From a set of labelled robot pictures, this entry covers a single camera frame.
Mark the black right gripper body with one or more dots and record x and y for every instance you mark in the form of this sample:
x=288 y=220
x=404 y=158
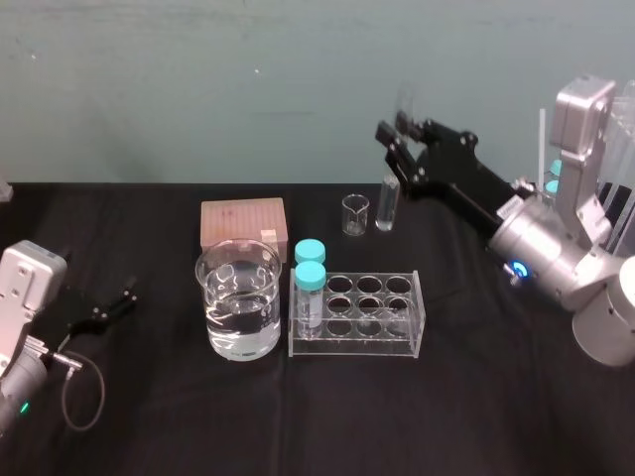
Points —
x=456 y=163

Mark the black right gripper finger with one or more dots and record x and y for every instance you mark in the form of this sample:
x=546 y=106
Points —
x=417 y=128
x=399 y=154

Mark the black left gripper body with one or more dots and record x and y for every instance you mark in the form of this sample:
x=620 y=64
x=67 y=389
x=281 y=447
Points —
x=67 y=312

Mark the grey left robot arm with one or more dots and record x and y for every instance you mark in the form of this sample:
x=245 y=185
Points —
x=25 y=297

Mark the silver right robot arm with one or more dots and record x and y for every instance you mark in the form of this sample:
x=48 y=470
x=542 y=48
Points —
x=555 y=268

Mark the small empty glass beaker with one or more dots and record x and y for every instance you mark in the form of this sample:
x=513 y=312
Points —
x=355 y=218

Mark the small teal capped tube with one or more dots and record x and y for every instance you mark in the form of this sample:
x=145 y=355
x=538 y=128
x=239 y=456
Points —
x=555 y=167
x=551 y=188

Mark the large glass beaker with water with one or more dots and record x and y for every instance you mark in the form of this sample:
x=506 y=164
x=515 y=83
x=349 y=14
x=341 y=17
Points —
x=238 y=317

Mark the teal capped test tube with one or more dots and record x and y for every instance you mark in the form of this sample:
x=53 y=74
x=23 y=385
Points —
x=310 y=278
x=310 y=249

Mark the clear acrylic test tube rack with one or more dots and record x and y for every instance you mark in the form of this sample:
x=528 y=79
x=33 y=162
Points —
x=397 y=342

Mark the clear glass cylinder vial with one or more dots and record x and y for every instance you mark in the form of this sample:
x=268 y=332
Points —
x=387 y=208

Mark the pink pipette tip box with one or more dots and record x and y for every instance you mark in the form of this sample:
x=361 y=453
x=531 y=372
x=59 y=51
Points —
x=238 y=218

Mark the small clear plastic object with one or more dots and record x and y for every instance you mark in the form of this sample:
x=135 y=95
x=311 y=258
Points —
x=4 y=191

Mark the black table cloth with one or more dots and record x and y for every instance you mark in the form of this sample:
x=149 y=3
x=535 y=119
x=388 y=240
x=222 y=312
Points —
x=347 y=421

